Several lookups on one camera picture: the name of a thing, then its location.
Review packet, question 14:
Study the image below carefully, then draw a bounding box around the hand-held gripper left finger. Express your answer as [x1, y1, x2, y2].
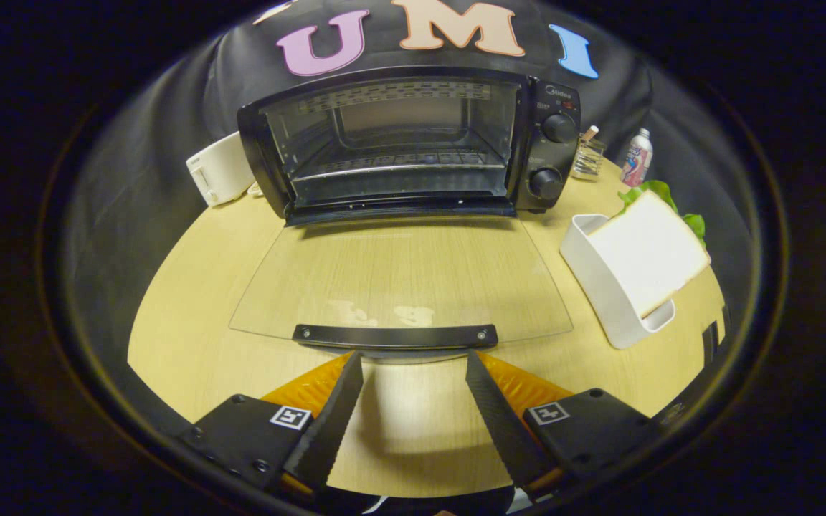
[180, 350, 365, 495]

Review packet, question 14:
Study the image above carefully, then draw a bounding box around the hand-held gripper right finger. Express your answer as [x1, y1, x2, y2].
[465, 349, 661, 495]

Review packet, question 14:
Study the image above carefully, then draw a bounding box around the black toaster oven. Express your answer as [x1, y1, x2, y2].
[229, 66, 582, 352]

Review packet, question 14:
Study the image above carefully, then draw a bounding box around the white plastic tray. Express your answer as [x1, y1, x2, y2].
[560, 214, 676, 350]

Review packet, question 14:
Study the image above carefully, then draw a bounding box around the black backdrop cloth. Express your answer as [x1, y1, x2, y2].
[62, 0, 758, 402]

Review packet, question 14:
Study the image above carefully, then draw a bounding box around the white slot toaster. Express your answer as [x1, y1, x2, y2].
[186, 131, 257, 209]

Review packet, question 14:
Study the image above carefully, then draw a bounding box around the white bottle with pink label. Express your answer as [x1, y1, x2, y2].
[621, 128, 654, 188]

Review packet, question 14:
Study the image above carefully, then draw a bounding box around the sandwich with green lettuce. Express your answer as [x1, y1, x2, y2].
[589, 179, 712, 320]

